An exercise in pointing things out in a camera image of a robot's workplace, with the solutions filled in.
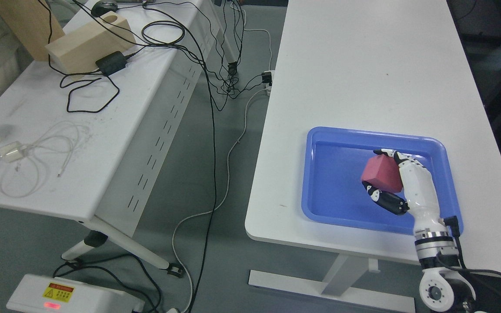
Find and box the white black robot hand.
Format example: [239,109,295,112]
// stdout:
[362,149,447,235]

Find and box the pink foam block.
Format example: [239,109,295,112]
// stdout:
[361,154,403,193]

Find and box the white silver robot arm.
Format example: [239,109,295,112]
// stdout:
[415,216,476,313]

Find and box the blue plastic tray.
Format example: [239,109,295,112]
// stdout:
[301,127,464,235]

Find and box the wooden block with hole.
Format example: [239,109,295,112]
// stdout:
[45,12,136,74]

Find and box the white desk with leg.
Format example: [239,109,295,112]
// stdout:
[245,0,501,313]

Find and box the white power strip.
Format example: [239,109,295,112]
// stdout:
[261,70,276,97]

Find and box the black power adapter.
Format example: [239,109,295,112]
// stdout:
[95,51,127,77]

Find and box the white folding table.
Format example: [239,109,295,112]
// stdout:
[0,0,238,279]

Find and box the black computer mouse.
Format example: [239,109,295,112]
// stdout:
[90,0,119,17]

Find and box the white device with warning label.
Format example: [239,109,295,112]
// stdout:
[6,274,145,313]

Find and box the brown cardboard box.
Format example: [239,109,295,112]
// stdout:
[0,0,64,61]

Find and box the white cable on floor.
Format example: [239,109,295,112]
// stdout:
[166,87,273,313]

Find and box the white charger with cable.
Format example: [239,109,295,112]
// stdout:
[0,121,91,198]

